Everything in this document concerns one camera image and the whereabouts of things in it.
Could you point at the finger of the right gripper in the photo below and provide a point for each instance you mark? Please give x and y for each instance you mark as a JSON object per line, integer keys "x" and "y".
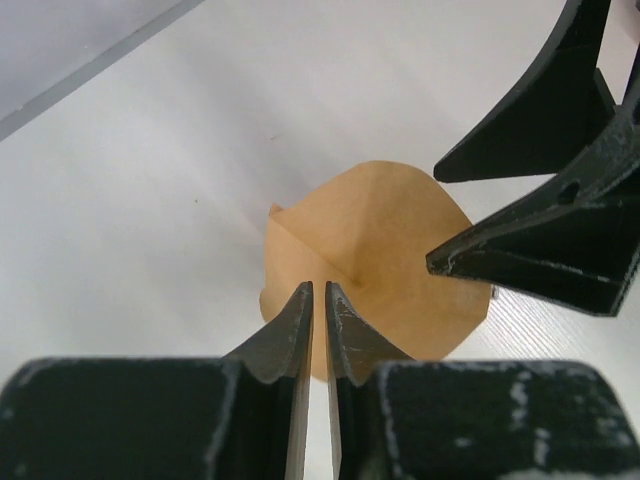
{"x": 551, "y": 113}
{"x": 573, "y": 241}

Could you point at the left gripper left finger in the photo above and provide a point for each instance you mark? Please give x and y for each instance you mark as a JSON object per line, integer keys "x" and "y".
{"x": 239, "y": 416}

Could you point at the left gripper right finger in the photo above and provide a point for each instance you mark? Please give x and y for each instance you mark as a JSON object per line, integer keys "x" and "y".
{"x": 394, "y": 417}

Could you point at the single brown coffee filter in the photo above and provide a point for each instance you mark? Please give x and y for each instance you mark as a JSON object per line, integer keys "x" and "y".
{"x": 369, "y": 230}

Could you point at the left aluminium frame post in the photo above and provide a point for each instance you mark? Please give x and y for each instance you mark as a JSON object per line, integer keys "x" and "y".
{"x": 51, "y": 48}

